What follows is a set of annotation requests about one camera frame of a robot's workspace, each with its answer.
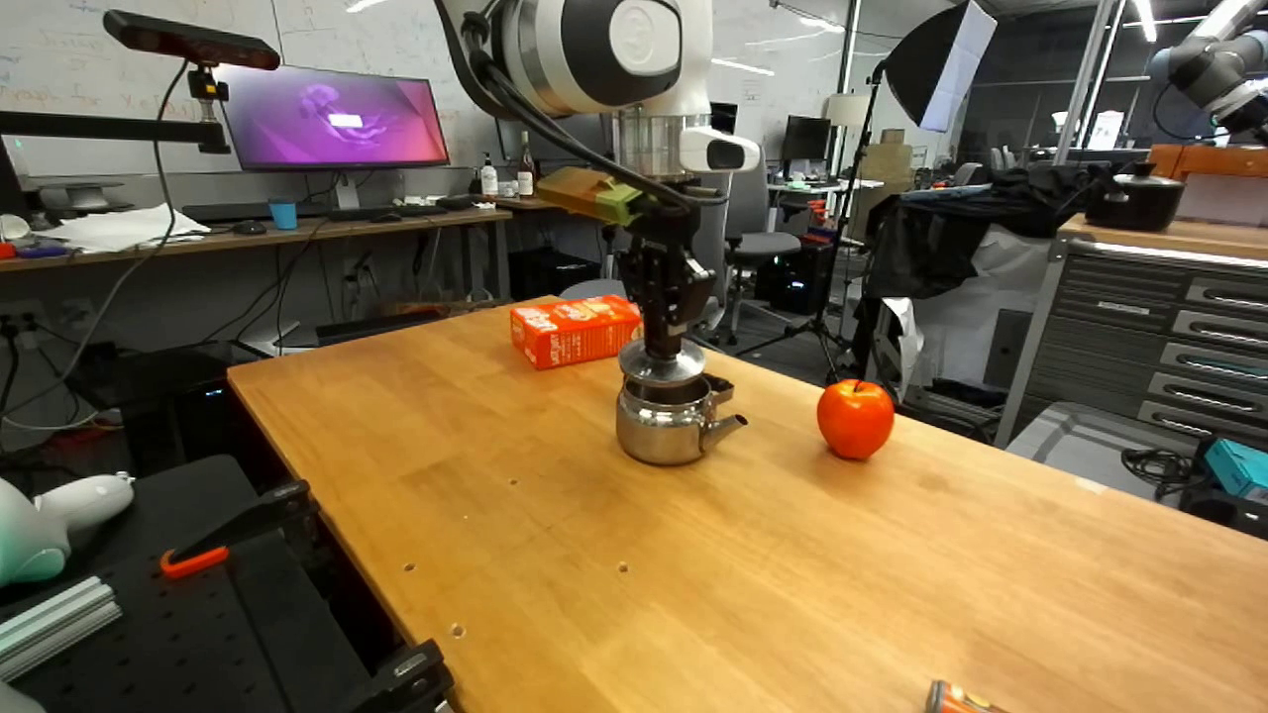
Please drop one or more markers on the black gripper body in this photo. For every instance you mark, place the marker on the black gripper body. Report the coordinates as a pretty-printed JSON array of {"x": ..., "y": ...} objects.
[{"x": 658, "y": 258}]

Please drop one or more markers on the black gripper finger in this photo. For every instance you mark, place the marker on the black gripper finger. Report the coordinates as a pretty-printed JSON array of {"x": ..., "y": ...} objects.
[
  {"x": 653, "y": 327},
  {"x": 687, "y": 334}
]

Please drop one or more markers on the steel tea pot lid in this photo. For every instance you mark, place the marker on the steel tea pot lid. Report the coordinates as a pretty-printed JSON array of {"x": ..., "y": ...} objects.
[{"x": 658, "y": 381}]

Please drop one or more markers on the steel tea pot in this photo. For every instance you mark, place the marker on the steel tea pot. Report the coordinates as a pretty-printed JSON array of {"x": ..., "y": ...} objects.
[{"x": 667, "y": 430}]

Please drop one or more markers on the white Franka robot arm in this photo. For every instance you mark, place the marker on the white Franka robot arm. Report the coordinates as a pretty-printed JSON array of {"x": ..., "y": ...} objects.
[{"x": 606, "y": 51}]

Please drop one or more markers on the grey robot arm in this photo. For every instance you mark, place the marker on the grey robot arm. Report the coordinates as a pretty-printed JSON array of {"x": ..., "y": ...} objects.
[{"x": 1221, "y": 71}]

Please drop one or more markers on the black pot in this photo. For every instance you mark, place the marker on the black pot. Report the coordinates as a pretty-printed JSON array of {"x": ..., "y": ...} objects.
[{"x": 1133, "y": 200}]

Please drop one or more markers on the grey office chair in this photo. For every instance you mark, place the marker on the grey office chair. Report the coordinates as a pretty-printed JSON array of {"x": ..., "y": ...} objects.
[
  {"x": 587, "y": 286},
  {"x": 760, "y": 211}
]

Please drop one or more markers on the orange cracker box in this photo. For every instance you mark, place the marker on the orange cracker box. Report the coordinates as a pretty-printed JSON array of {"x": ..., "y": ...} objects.
[{"x": 576, "y": 331}]

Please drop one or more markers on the yellow green wrist attachment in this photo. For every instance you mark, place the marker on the yellow green wrist attachment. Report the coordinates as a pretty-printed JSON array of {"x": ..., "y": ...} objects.
[{"x": 596, "y": 196}]

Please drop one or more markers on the black computer monitor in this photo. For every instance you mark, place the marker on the black computer monitor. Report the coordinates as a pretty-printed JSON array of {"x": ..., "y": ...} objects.
[{"x": 807, "y": 140}]

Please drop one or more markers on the white bottle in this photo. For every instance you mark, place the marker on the white bottle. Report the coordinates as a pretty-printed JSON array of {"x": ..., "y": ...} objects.
[{"x": 489, "y": 178}]

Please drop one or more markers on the red orange apple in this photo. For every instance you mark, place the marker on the red orange apple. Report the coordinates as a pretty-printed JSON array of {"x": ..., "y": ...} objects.
[{"x": 859, "y": 421}]

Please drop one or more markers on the black cloth heap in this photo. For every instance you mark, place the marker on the black cloth heap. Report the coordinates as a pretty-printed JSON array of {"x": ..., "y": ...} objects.
[{"x": 966, "y": 217}]

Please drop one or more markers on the black photo softbox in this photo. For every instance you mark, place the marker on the black photo softbox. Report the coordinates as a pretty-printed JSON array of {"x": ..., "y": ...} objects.
[{"x": 937, "y": 62}]

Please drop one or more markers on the monitor with purple screen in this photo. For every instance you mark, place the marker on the monitor with purple screen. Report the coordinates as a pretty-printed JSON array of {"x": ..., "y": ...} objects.
[{"x": 337, "y": 120}]

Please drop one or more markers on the blue cup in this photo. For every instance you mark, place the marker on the blue cup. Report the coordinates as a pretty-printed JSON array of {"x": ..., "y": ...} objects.
[{"x": 284, "y": 215}]

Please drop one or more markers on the long wooden desk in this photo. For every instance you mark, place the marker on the long wooden desk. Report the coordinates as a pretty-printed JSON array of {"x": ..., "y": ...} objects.
[{"x": 264, "y": 233}]

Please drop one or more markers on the grey plastic bin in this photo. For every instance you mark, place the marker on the grey plastic bin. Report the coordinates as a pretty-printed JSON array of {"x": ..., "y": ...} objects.
[{"x": 1091, "y": 445}]

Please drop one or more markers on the small orange metal item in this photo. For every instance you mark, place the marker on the small orange metal item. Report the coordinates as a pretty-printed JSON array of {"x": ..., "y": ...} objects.
[{"x": 958, "y": 697}]

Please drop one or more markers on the grey drawer cabinet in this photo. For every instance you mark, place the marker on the grey drawer cabinet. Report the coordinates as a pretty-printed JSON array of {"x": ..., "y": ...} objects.
[{"x": 1161, "y": 338}]

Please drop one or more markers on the white paper pile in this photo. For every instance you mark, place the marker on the white paper pile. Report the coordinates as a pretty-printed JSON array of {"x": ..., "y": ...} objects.
[{"x": 120, "y": 225}]

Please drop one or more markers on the orange wooden bar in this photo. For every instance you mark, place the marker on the orange wooden bar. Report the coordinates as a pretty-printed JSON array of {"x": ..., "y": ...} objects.
[{"x": 1210, "y": 159}]

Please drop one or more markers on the teal case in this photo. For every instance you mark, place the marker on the teal case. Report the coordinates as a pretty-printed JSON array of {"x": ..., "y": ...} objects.
[{"x": 1239, "y": 463}]

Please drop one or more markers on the black camera bar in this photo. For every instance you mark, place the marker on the black camera bar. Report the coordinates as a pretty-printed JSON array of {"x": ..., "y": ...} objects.
[{"x": 184, "y": 42}]

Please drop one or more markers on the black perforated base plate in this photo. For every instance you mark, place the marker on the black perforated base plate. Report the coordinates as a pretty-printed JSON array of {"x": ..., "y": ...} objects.
[{"x": 200, "y": 645}]

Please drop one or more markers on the aluminium rail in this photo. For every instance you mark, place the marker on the aluminium rail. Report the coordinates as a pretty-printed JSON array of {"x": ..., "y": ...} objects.
[{"x": 52, "y": 628}]

